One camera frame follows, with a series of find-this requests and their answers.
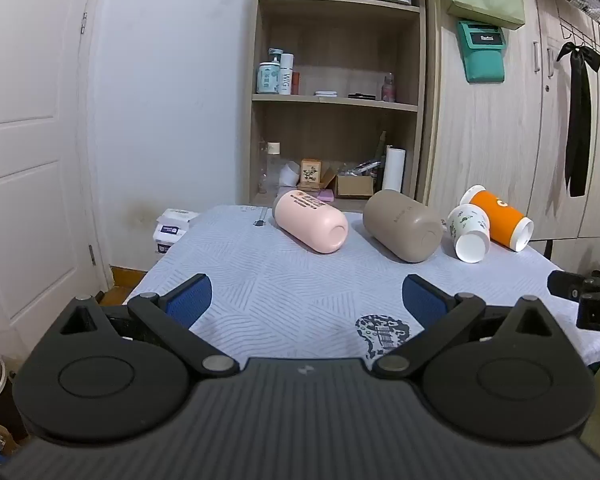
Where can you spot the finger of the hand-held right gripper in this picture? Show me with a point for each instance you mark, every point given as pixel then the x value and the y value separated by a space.
pixel 565 285

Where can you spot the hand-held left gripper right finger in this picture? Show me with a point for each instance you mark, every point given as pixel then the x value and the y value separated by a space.
pixel 422 299

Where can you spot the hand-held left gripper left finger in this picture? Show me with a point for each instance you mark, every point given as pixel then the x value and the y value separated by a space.
pixel 192 300

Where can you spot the taupe cup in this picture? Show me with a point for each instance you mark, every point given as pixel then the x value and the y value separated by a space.
pixel 397 225

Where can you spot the white patterned paper cup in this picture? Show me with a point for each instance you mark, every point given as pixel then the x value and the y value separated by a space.
pixel 467 227

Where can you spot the orange paper cup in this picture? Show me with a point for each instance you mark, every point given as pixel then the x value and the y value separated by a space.
pixel 500 217

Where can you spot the pink cup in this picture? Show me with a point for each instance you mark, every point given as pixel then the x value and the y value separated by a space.
pixel 307 220

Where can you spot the white tissue pack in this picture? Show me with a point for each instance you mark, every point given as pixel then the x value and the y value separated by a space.
pixel 177 216
pixel 169 237

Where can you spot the small cardboard box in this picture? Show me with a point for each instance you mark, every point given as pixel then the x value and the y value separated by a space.
pixel 355 186

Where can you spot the white paper roll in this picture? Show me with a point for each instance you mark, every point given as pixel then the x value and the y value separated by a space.
pixel 394 170

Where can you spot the clear plastic bottle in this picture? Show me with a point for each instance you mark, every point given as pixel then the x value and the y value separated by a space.
pixel 267 170

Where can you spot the black ribbon bow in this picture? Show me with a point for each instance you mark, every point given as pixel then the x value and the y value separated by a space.
pixel 579 120

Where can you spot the small floral box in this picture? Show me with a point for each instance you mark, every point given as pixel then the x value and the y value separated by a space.
pixel 310 175

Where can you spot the wooden wardrobe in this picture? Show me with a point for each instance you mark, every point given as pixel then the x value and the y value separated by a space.
pixel 480 135

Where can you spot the wooden shelf unit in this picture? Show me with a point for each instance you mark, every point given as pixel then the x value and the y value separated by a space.
pixel 340 125

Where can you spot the black flat item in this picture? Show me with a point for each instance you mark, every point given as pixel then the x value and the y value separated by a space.
pixel 361 95

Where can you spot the pink bottle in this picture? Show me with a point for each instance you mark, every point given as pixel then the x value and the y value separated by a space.
pixel 388 89

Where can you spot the white flat case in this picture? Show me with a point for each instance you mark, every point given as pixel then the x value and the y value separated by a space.
pixel 326 94

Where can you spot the teal jar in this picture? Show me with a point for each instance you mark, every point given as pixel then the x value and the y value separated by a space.
pixel 266 79

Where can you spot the white door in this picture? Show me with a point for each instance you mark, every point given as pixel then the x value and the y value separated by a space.
pixel 25 135

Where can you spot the white bottle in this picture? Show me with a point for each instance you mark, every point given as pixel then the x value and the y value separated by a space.
pixel 286 75

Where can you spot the teal pouch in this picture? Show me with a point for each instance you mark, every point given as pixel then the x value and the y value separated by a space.
pixel 482 55

